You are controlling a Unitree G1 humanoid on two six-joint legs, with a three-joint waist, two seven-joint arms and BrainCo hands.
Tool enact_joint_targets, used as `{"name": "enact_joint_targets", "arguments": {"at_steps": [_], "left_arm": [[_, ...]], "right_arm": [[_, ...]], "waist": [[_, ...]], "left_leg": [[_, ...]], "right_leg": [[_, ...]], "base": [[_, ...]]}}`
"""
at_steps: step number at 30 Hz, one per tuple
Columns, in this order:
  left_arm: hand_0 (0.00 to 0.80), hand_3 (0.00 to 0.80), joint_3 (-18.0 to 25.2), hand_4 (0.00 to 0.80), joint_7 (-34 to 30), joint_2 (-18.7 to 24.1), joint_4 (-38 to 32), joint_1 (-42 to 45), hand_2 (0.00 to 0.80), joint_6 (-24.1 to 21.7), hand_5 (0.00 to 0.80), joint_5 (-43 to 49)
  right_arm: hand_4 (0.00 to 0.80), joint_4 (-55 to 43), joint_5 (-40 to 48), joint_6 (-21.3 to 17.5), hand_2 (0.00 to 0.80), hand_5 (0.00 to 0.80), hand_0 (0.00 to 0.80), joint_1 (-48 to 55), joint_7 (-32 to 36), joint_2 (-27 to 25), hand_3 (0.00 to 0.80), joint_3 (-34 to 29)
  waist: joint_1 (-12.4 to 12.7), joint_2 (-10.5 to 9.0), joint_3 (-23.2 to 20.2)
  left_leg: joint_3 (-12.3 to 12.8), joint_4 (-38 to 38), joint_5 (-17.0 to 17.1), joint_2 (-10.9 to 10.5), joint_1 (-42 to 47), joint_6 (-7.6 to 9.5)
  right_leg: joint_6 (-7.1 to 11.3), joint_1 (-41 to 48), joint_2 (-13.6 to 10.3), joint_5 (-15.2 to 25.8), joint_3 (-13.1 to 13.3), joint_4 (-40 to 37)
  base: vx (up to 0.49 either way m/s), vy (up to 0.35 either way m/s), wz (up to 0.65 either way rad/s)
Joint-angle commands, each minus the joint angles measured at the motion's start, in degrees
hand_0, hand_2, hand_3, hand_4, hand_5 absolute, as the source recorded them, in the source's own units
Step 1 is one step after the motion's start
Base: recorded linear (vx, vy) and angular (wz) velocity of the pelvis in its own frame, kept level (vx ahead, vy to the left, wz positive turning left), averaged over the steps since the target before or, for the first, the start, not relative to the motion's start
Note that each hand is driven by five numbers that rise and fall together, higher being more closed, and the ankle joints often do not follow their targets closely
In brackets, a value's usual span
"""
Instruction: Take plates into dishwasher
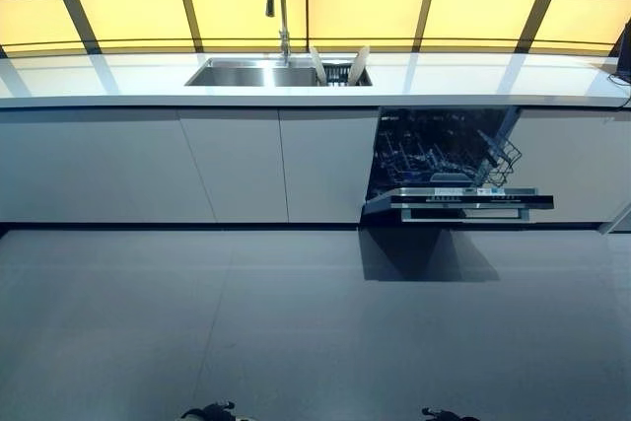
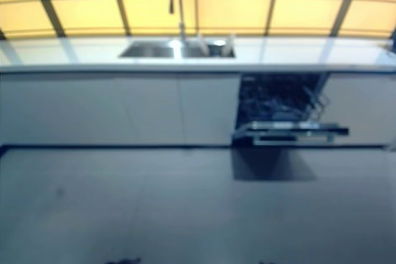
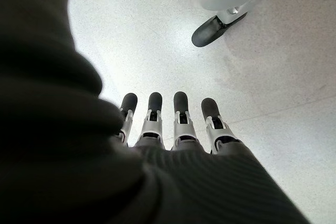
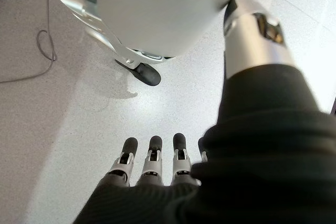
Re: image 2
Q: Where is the white round plate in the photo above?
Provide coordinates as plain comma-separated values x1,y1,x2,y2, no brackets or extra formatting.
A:
197,33,209,57
223,33,235,57

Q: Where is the black built-in dishwasher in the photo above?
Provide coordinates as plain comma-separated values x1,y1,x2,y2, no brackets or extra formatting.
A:
231,73,350,147

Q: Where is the stainless steel sink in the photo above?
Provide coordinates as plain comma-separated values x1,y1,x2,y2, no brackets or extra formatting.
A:
118,38,237,60

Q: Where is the chrome gooseneck kitchen faucet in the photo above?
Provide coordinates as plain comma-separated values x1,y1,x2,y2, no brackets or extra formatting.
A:
168,0,187,43

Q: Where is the white base cabinet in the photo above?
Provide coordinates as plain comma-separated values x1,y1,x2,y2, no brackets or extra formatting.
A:
0,70,396,148

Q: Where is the black wire dishwasher basket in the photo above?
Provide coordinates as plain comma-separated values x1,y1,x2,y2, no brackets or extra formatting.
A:
304,85,331,122

